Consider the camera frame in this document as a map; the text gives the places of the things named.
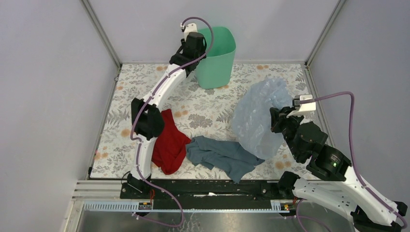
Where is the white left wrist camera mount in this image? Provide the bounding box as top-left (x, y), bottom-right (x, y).
top-left (180, 23), bottom-right (198, 41)

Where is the light blue plastic trash bag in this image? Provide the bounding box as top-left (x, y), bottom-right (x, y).
top-left (231, 78), bottom-right (292, 160)

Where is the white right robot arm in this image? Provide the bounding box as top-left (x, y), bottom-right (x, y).
top-left (269, 107), bottom-right (408, 232)

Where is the red cloth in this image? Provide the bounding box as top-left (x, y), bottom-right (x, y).
top-left (151, 109), bottom-right (191, 175)

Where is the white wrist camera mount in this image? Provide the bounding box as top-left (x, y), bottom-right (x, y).
top-left (180, 23), bottom-right (198, 41)
top-left (286, 94), bottom-right (317, 118)

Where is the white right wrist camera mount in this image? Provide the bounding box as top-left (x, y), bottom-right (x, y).
top-left (286, 94), bottom-right (317, 118)

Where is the green plastic trash bin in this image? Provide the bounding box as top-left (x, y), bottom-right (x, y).
top-left (194, 27), bottom-right (236, 89)

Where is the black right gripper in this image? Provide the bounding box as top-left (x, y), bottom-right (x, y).
top-left (267, 105), bottom-right (303, 160)

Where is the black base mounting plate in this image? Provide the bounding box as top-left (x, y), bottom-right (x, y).
top-left (120, 179), bottom-right (295, 208)

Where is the white slotted cable duct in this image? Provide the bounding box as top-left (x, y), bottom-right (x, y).
top-left (83, 200), bottom-right (290, 214)

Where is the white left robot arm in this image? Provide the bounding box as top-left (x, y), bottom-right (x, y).
top-left (122, 32), bottom-right (207, 199)

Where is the grey-blue cloth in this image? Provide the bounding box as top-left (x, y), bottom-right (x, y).
top-left (186, 136), bottom-right (265, 183)

